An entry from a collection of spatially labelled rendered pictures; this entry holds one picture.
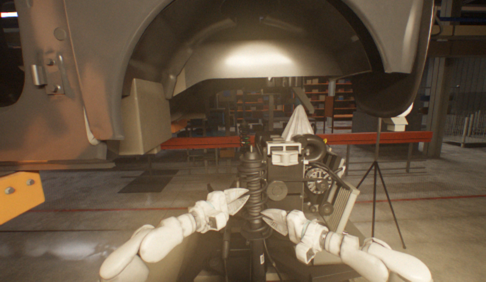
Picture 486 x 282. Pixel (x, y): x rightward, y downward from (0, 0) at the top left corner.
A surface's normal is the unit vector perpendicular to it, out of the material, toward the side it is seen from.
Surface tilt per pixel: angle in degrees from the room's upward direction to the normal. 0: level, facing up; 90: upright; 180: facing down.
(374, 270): 90
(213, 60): 90
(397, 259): 15
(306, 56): 90
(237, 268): 10
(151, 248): 71
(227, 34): 90
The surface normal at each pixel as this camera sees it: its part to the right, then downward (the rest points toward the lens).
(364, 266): -0.83, 0.16
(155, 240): 0.73, -0.25
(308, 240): -0.35, -0.90
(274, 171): 0.02, 0.16
